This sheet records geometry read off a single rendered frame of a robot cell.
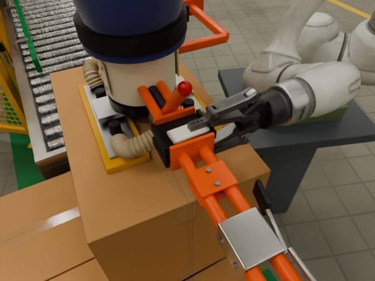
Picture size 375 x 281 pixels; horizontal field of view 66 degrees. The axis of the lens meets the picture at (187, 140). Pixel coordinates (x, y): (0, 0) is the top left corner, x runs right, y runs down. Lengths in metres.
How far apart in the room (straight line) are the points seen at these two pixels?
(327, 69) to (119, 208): 0.50
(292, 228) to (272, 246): 1.37
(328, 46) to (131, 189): 0.78
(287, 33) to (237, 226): 0.51
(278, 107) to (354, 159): 1.70
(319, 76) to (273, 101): 0.12
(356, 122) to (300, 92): 0.69
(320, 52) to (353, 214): 1.13
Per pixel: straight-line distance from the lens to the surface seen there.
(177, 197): 0.60
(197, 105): 0.76
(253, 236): 0.41
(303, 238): 1.77
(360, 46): 1.09
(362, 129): 1.25
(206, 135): 0.49
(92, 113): 0.78
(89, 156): 0.70
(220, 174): 0.46
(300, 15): 0.78
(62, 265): 1.10
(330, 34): 1.09
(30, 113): 1.56
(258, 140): 1.07
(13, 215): 1.27
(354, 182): 2.12
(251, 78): 0.78
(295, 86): 0.61
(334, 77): 0.66
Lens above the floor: 1.50
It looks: 47 degrees down
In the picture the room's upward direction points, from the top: straight up
